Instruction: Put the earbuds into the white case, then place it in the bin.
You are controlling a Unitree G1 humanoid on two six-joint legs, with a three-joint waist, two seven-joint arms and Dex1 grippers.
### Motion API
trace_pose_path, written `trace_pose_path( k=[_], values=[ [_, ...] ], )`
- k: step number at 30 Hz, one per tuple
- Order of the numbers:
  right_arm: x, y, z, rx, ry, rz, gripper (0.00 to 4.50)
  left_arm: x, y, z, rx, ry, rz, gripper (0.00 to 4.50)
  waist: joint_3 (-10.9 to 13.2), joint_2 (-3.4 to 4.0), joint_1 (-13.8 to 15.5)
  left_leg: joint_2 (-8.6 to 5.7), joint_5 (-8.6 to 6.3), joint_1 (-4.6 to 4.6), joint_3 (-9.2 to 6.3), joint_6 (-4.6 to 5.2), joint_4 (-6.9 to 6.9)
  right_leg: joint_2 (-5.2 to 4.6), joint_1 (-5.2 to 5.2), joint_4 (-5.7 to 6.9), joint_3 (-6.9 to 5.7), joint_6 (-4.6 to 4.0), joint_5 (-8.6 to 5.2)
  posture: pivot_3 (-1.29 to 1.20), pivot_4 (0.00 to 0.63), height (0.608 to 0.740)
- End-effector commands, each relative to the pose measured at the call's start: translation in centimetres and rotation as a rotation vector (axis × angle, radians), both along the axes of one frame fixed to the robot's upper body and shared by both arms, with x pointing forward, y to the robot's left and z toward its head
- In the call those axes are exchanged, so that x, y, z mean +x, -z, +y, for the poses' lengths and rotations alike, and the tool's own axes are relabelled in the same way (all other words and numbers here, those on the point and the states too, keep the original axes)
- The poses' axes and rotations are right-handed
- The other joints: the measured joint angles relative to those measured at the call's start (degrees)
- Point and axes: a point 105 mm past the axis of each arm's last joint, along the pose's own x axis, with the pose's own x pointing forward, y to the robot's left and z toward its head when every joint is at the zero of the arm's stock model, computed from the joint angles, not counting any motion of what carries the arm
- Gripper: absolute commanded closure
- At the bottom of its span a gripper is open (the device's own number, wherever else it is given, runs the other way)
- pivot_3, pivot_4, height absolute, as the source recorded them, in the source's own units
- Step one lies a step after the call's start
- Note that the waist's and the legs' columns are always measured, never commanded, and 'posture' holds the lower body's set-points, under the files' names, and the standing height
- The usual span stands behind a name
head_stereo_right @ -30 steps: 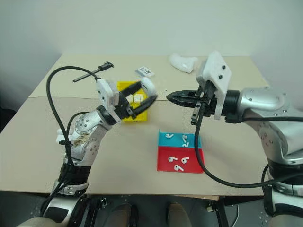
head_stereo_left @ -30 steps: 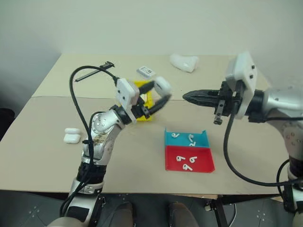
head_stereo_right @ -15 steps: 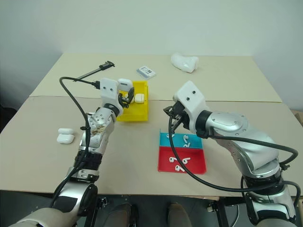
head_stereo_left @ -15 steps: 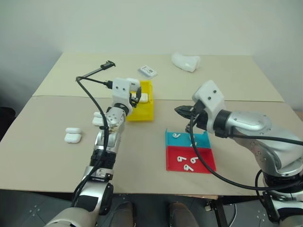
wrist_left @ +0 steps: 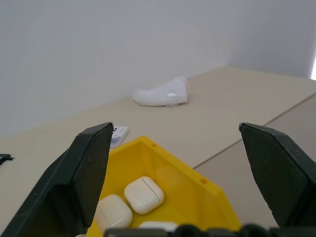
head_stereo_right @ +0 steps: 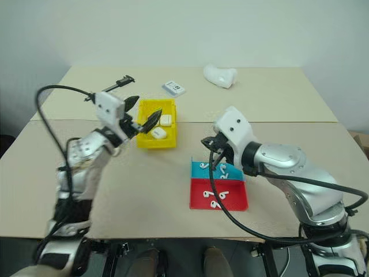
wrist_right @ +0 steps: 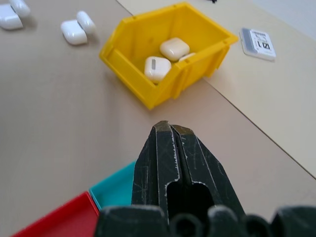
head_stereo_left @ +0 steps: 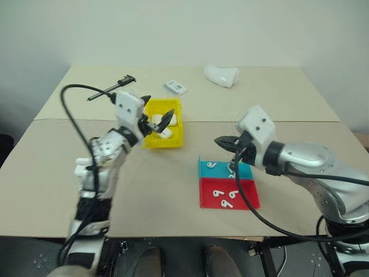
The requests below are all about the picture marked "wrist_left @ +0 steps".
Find white printed label card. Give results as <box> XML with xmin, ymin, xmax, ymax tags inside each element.
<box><xmin>110</xmin><ymin>125</ymin><xmax>130</xmax><ymax>149</ymax></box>

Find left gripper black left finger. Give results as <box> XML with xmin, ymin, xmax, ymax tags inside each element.
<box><xmin>0</xmin><ymin>121</ymin><xmax>114</xmax><ymax>237</ymax></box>

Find yellow plastic bin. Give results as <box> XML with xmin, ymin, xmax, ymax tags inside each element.
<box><xmin>85</xmin><ymin>135</ymin><xmax>242</xmax><ymax>237</ymax></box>

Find white earbud charging case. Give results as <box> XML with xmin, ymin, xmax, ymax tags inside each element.
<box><xmin>93</xmin><ymin>194</ymin><xmax>133</xmax><ymax>233</ymax></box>
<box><xmin>138</xmin><ymin>221</ymin><xmax>180</xmax><ymax>232</ymax></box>

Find white plastic-wrapped object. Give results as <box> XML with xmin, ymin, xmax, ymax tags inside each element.
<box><xmin>132</xmin><ymin>76</ymin><xmax>190</xmax><ymax>108</ymax></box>

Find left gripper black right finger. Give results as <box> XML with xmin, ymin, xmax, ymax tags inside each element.
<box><xmin>238</xmin><ymin>122</ymin><xmax>316</xmax><ymax>229</ymax></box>

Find white charging case with seam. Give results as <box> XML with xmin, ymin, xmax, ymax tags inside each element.
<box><xmin>123</xmin><ymin>176</ymin><xmax>165</xmax><ymax>215</ymax></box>

